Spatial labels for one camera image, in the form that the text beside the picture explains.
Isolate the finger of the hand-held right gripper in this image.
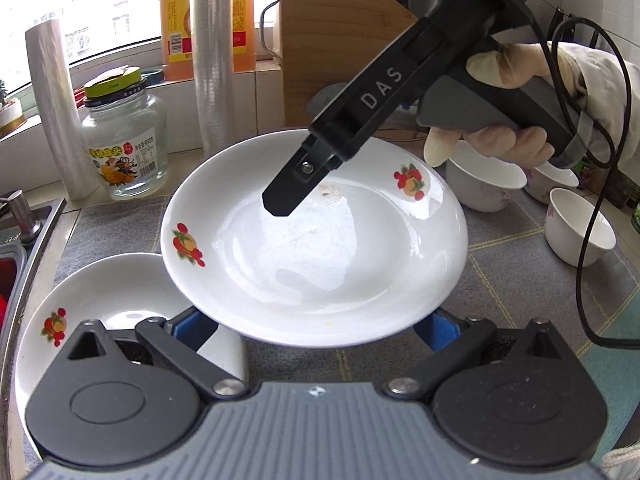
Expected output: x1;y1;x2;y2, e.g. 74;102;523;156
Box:
262;137;346;217

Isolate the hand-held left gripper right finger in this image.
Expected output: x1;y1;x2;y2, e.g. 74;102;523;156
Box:
382;310;571;402

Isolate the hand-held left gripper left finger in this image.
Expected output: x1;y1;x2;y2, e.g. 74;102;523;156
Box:
67;307;251;402

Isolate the stained white fruit print plate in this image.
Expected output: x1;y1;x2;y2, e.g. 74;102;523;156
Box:
14;252;248;461

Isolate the large white bowl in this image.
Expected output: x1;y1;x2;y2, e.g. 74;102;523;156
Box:
445;140;527;212

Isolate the person's right forearm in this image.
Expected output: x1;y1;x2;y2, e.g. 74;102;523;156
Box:
545;40;640;201

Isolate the person's right hand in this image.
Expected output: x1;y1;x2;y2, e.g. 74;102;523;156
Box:
424;40;588;168

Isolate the wooden cutting board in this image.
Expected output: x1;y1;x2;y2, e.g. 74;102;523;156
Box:
280;0;426;128

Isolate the grey checked mat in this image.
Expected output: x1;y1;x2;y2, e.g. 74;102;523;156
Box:
52;187;640;461

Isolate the plastic wrap roll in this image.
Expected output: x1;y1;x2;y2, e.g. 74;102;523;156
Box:
25;19;101;201
189;0;236;158

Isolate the steel sink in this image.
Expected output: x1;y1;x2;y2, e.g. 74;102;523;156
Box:
0;190;68;333

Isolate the glass jar yellow lid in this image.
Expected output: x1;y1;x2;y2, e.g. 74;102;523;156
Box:
80;66;168;202

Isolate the white floral bowl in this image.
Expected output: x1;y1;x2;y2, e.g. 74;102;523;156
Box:
525;162;581;206
544;187;617;267

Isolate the teal cloth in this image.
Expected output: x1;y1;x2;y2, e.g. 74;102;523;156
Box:
565;290;640;466

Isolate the red basin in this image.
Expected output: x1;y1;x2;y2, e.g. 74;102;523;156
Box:
0;255;26;331

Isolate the orange oil bottle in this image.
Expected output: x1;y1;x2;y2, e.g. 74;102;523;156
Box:
159;0;257;82

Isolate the metal soap dispenser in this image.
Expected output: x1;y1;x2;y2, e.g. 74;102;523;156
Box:
0;190;43;247

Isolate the white clothing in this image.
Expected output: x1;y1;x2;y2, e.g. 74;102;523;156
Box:
605;447;640;480

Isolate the window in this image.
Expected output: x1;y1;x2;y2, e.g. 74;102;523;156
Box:
0;0;166;68

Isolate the small potted plant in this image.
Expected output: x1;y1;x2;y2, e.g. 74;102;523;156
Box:
0;80;26;136

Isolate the black cable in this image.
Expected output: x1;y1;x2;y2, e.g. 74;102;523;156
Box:
525;0;640;348

